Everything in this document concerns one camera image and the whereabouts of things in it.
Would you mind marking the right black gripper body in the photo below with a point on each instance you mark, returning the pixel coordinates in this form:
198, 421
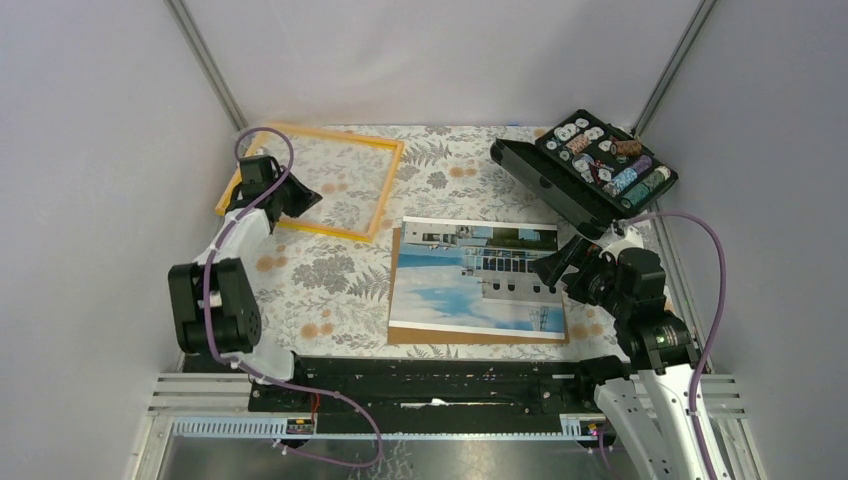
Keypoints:
593, 282

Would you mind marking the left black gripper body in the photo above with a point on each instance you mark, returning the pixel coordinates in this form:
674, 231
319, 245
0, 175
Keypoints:
277, 191

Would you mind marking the orange picture frame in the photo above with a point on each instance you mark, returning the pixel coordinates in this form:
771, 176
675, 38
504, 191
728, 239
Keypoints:
352, 172

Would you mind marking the sky building photo print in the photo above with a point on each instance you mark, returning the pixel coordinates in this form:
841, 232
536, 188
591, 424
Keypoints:
464, 285

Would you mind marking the brown cardboard backing board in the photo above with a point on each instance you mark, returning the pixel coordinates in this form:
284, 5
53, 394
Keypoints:
411, 338

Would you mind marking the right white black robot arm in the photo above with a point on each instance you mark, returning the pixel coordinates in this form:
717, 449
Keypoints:
652, 397

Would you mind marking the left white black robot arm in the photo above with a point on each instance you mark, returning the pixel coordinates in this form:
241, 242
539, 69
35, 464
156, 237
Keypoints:
214, 305

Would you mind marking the black poker chip case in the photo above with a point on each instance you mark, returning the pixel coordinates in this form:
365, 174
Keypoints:
570, 168

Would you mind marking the teal poker chip stack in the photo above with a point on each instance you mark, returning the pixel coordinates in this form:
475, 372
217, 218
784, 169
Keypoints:
646, 187

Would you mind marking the purple poker chip stack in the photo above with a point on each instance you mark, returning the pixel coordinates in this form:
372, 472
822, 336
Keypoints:
643, 164

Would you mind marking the brown poker chip stack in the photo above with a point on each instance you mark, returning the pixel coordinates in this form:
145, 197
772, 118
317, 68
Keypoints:
626, 148

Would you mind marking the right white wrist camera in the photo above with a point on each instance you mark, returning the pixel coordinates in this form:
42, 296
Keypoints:
622, 236

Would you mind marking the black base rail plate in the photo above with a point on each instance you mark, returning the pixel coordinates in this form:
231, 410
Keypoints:
427, 396

